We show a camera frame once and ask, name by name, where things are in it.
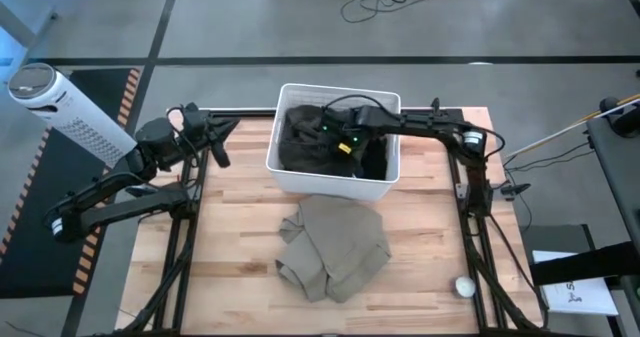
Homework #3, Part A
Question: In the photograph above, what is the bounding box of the black aluminium frame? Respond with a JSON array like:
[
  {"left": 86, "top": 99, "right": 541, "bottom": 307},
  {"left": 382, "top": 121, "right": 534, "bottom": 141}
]
[{"left": 94, "top": 96, "right": 551, "bottom": 337}]

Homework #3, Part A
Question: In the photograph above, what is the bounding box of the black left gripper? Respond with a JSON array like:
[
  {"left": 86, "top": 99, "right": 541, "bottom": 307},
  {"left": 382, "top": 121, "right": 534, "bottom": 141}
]
[{"left": 180, "top": 101, "right": 241, "bottom": 169}]

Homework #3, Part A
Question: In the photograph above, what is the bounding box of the white balled sock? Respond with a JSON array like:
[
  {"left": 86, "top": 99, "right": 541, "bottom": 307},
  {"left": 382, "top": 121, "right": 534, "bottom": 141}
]
[{"left": 454, "top": 275, "right": 477, "bottom": 299}]

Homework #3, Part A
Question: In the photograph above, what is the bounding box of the khaki garment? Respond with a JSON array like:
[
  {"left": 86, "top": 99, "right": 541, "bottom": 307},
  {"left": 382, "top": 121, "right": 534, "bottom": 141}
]
[{"left": 274, "top": 194, "right": 393, "bottom": 304}]

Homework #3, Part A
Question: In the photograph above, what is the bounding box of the black table clamp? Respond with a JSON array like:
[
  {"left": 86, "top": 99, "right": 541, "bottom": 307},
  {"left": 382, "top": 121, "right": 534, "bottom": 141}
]
[
  {"left": 492, "top": 180, "right": 532, "bottom": 202},
  {"left": 124, "top": 184, "right": 162, "bottom": 199}
]

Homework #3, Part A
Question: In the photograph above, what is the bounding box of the black orange-striped floor mat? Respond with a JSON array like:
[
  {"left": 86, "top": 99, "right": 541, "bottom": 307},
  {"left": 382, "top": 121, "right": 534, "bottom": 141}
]
[{"left": 0, "top": 66, "right": 144, "bottom": 298}]

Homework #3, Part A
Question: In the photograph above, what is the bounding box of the black padded roller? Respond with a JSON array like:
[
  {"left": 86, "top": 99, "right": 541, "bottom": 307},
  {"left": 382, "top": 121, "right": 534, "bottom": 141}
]
[{"left": 598, "top": 96, "right": 640, "bottom": 139}]

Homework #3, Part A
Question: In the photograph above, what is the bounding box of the dark olive garment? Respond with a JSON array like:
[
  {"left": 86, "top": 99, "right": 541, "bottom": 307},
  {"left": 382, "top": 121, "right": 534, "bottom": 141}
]
[{"left": 277, "top": 104, "right": 371, "bottom": 178}]

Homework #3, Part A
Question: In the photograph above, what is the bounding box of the white plastic bin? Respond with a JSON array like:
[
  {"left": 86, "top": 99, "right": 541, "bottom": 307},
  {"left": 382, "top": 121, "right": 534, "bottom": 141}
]
[{"left": 265, "top": 82, "right": 402, "bottom": 202}]

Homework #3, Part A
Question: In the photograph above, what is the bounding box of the black side table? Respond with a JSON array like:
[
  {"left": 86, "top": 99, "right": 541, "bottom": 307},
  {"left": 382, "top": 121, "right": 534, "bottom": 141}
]
[{"left": 584, "top": 111, "right": 640, "bottom": 243}]

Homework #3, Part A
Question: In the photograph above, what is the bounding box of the black floor cable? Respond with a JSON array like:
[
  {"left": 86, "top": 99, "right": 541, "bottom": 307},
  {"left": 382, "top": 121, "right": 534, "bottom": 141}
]
[{"left": 340, "top": 0, "right": 431, "bottom": 24}]

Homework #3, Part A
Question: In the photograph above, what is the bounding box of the white tower air purifier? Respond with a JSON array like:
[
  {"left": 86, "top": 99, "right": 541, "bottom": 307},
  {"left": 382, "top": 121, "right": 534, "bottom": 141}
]
[{"left": 7, "top": 62, "right": 139, "bottom": 169}]

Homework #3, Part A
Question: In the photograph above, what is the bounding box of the white printed paper sheet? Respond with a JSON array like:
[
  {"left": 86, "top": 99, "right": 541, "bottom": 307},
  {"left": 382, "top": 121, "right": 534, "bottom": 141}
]
[{"left": 531, "top": 249, "right": 620, "bottom": 317}]

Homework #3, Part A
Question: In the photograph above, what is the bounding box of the black flat bar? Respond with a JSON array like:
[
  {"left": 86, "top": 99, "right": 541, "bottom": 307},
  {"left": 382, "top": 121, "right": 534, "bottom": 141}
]
[{"left": 528, "top": 240, "right": 640, "bottom": 288}]

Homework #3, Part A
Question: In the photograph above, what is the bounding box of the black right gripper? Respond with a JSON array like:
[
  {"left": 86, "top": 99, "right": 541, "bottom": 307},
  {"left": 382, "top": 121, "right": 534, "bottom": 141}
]
[{"left": 319, "top": 105, "right": 381, "bottom": 164}]

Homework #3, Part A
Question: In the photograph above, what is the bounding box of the white yellow rod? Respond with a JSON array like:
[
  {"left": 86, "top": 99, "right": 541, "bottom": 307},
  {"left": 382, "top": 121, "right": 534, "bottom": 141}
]
[{"left": 502, "top": 93, "right": 640, "bottom": 162}]

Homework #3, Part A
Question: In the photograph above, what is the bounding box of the pale blue furniture piece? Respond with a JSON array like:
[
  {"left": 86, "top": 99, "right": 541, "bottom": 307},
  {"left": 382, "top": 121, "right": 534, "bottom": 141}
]
[{"left": 0, "top": 1, "right": 57, "bottom": 83}]

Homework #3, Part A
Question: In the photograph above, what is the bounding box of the dark grey floor panel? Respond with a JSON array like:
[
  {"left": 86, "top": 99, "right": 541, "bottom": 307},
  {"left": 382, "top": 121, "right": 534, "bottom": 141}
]
[{"left": 519, "top": 223, "right": 596, "bottom": 278}]

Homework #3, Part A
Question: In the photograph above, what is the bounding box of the thin black cable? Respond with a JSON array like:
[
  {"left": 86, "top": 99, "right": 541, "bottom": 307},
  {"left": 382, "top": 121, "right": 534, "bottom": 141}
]
[{"left": 487, "top": 211, "right": 550, "bottom": 328}]

